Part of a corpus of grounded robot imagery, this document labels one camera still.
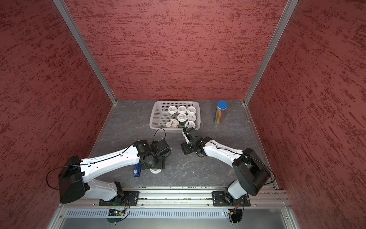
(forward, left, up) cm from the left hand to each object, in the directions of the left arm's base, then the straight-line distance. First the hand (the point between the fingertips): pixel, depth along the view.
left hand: (155, 168), depth 77 cm
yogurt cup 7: (+32, -20, -2) cm, 38 cm away
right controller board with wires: (-20, -42, -9) cm, 48 cm away
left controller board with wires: (-19, +20, -10) cm, 30 cm away
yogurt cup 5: (+36, -14, -1) cm, 38 cm away
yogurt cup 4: (+43, -20, 0) cm, 48 cm away
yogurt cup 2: (+45, -6, -1) cm, 45 cm away
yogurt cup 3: (+45, -13, -1) cm, 47 cm away
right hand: (+14, -17, -4) cm, 22 cm away
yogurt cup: (-1, 0, -1) cm, 1 cm away
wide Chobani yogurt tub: (+32, -7, -2) cm, 33 cm away
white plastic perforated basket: (+43, +4, -7) cm, 44 cm away
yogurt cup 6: (+38, -20, -1) cm, 43 cm away
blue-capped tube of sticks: (+37, -40, +11) cm, 56 cm away
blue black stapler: (+1, +12, -5) cm, 13 cm away
